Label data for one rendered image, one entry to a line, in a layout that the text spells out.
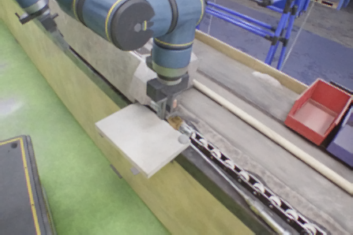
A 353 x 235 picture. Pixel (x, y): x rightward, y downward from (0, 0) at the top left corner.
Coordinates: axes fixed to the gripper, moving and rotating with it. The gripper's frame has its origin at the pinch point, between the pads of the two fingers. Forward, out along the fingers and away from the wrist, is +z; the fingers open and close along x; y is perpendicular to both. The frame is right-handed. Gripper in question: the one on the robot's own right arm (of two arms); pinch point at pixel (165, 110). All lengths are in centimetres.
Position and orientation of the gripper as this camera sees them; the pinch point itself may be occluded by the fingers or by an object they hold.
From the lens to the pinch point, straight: 76.7
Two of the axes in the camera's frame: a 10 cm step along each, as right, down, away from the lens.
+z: -1.2, 7.7, 6.3
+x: 7.3, -3.6, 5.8
